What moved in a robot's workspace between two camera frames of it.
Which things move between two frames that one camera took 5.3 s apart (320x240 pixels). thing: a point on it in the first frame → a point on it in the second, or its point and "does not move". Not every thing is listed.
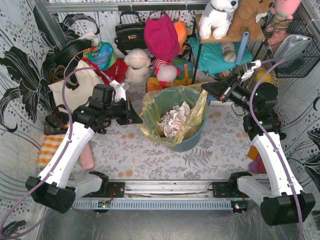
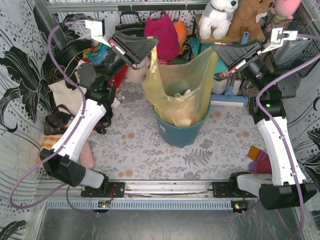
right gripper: (227, 89) → (243, 63)
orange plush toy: (182, 33) does not move
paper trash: (173, 122) → (188, 94)
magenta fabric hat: (161, 38) does not move
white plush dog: (216, 19) does not move
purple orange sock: (257, 165) does not move
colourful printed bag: (103, 55) does not move
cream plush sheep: (137, 61) does not move
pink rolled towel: (87, 158) does not move
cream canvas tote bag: (87, 79) does not move
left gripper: (127, 112) → (122, 52)
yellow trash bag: (156, 102) → (181, 92)
